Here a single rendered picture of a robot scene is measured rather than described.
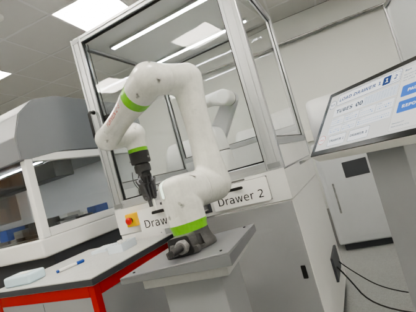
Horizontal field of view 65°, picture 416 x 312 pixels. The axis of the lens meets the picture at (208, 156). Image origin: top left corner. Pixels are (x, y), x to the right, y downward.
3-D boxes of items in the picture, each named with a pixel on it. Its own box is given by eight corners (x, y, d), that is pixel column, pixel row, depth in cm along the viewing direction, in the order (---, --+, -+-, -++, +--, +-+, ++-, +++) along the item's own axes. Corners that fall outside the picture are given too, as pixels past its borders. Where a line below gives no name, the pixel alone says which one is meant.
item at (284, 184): (292, 198, 145) (283, 167, 145) (120, 235, 187) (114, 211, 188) (316, 173, 231) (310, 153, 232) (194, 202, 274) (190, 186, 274)
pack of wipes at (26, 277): (47, 275, 147) (44, 265, 147) (30, 284, 138) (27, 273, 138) (23, 280, 152) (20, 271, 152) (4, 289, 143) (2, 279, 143)
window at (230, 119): (264, 161, 151) (209, -31, 155) (124, 200, 187) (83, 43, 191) (265, 161, 151) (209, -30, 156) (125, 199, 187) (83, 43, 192)
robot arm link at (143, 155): (141, 149, 144) (153, 148, 153) (121, 156, 149) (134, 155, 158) (145, 162, 144) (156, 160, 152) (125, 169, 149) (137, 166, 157)
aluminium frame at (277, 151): (283, 167, 145) (220, -50, 150) (113, 211, 188) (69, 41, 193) (310, 153, 232) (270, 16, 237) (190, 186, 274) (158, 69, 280)
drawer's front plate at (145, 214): (193, 222, 143) (187, 198, 144) (142, 233, 155) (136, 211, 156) (195, 221, 145) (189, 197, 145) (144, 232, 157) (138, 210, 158)
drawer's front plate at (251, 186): (271, 199, 147) (264, 176, 148) (215, 212, 159) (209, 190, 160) (272, 199, 149) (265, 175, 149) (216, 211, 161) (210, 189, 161)
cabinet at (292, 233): (347, 377, 140) (294, 198, 144) (156, 373, 183) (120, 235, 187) (350, 283, 226) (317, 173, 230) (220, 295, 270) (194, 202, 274)
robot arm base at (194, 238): (193, 260, 89) (186, 239, 89) (148, 271, 94) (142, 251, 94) (222, 236, 113) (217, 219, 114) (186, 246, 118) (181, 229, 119)
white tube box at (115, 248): (122, 252, 154) (121, 244, 154) (108, 254, 156) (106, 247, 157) (137, 244, 165) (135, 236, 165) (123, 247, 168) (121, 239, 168)
